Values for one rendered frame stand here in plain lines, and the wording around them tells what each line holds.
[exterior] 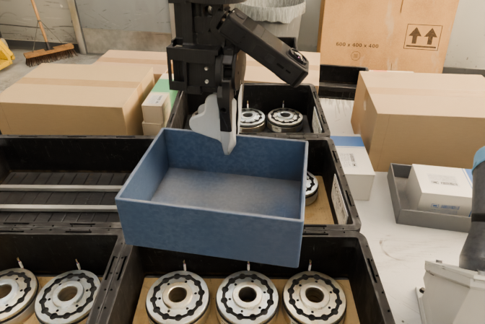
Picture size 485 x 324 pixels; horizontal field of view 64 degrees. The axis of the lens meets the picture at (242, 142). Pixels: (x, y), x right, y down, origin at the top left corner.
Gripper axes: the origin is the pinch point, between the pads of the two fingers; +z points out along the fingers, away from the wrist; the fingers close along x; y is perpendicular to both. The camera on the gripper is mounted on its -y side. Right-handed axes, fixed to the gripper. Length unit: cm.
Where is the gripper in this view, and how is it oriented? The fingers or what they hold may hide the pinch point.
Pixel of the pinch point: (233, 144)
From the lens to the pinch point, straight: 52.6
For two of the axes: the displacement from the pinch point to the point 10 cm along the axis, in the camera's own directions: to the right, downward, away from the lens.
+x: -1.9, 4.7, -8.6
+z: -0.2, 8.8, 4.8
